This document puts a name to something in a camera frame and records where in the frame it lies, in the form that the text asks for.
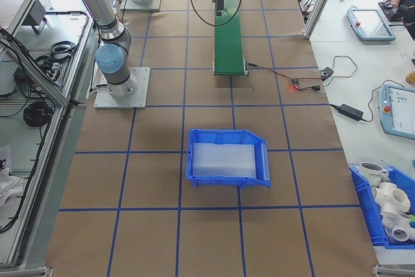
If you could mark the black power brick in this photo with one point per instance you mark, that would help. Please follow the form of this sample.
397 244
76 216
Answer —
19 76

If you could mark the small black switch box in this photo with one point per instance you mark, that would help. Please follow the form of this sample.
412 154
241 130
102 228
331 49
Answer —
326 72

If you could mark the white cloth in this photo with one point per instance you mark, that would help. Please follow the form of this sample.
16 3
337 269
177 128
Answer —
9 179

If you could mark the small green object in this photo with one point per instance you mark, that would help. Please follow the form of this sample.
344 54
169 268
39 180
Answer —
412 222

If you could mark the light blue teach pendant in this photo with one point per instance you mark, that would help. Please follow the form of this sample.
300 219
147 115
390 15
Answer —
402 111
369 24

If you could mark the blue bin with fittings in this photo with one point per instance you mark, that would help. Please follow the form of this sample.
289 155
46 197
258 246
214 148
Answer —
366 212

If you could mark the aluminium profile bar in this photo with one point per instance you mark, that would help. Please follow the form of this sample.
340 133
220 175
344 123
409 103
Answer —
394 271
26 272

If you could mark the green conveyor belt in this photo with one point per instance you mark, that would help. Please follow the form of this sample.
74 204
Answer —
228 46

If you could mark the black handheld controller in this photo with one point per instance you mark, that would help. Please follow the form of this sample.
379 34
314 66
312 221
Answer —
390 14

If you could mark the blue storage bin with foam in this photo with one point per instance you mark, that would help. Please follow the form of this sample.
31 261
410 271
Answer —
223 181

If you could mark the metal bar frame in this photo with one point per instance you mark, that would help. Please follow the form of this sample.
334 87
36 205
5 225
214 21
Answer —
52 147

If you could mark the white mug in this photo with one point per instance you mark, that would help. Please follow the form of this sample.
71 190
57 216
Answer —
371 171

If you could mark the grey metal box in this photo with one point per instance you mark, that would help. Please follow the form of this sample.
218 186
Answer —
34 14

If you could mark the white pvc pipe fitting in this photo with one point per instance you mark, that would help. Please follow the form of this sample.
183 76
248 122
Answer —
397 230
389 196

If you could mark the white foam insert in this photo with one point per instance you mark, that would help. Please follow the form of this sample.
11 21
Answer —
223 160

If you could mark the black power adapter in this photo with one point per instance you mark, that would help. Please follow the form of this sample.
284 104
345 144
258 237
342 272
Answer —
351 112

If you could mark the white power strip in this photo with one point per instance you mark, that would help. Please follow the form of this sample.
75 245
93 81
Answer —
55 68

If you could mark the black barrel plug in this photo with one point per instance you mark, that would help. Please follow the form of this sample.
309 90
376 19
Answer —
314 88

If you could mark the power strip with plugs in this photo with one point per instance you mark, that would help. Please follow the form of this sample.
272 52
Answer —
304 4

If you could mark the aluminium post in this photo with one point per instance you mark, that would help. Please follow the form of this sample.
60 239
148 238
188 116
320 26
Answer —
317 7

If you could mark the small control circuit board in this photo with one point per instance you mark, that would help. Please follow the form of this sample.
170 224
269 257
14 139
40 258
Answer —
295 82

